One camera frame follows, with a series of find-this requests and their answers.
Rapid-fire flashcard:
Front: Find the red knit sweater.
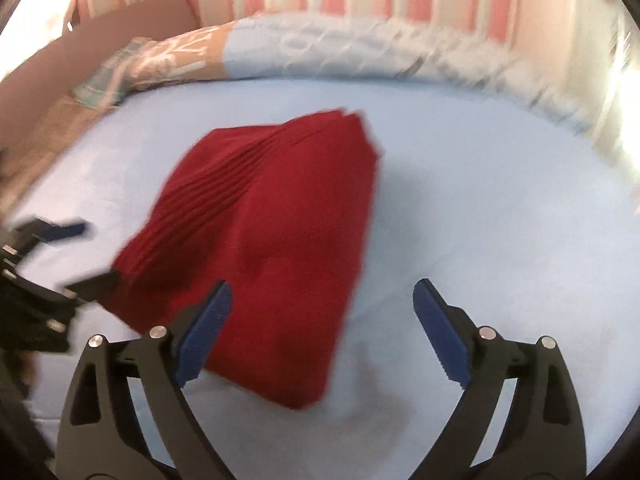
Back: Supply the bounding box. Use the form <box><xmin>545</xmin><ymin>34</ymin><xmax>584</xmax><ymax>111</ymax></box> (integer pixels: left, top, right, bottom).
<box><xmin>101</xmin><ymin>110</ymin><xmax>378</xmax><ymax>410</ymax></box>

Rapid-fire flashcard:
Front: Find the pink upholstered headboard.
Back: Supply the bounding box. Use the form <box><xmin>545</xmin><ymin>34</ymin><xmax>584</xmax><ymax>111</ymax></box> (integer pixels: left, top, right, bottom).
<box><xmin>0</xmin><ymin>0</ymin><xmax>202</xmax><ymax>151</ymax></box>

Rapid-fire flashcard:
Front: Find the plaid pastel pillow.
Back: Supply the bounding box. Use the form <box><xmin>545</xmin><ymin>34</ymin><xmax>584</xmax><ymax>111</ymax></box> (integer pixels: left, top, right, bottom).
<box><xmin>72</xmin><ymin>37</ymin><xmax>155</xmax><ymax>112</ymax></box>

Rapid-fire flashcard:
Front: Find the light blue quilted bedspread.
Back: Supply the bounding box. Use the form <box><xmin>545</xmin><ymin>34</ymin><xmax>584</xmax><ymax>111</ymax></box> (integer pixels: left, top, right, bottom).
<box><xmin>11</xmin><ymin>79</ymin><xmax>639</xmax><ymax>479</ymax></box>

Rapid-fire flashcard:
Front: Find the blue and tan folded duvet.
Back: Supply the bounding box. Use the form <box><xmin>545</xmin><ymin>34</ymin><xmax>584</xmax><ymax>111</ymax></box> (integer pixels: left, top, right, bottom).
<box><xmin>112</xmin><ymin>12</ymin><xmax>594</xmax><ymax>132</ymax></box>

